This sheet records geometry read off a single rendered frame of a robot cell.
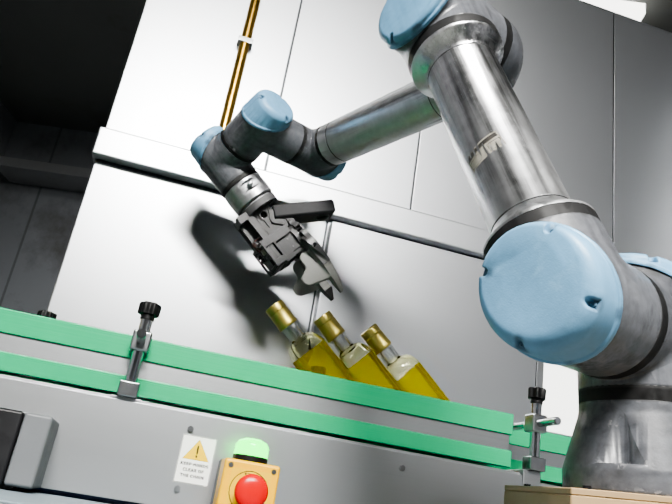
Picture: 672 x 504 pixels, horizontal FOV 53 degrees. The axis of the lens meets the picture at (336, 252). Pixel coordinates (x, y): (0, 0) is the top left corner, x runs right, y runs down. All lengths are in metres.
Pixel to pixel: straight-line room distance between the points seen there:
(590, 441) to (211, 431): 0.48
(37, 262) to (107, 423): 3.52
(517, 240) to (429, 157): 0.92
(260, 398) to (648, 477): 0.52
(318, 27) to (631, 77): 0.84
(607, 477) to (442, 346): 0.71
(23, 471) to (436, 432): 0.56
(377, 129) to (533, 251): 0.53
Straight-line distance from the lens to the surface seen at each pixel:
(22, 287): 4.40
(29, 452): 0.86
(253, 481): 0.84
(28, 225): 4.54
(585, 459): 0.71
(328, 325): 1.14
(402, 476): 1.00
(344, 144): 1.14
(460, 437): 1.06
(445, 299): 1.38
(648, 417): 0.71
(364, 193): 1.43
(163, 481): 0.93
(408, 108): 1.05
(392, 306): 1.33
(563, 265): 0.60
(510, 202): 0.67
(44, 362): 0.97
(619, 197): 1.75
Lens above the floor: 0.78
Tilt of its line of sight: 21 degrees up
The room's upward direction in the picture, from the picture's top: 9 degrees clockwise
